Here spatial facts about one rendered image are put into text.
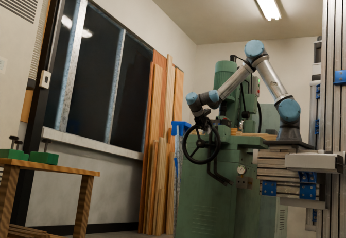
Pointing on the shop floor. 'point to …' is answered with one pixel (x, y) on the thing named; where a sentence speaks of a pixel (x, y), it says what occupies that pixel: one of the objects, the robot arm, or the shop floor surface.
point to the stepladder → (182, 126)
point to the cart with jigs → (19, 162)
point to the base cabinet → (217, 203)
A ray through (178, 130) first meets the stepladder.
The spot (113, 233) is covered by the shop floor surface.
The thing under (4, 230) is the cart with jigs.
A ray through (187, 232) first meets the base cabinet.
